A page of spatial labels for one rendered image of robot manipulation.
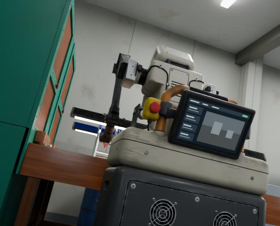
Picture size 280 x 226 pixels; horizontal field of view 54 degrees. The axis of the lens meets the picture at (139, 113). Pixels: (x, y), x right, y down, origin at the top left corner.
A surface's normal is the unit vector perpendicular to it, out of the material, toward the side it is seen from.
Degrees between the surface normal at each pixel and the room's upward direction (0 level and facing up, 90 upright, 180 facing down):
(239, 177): 90
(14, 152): 90
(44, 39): 90
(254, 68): 90
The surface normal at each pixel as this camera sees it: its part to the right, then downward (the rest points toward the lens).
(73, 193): 0.27, -0.21
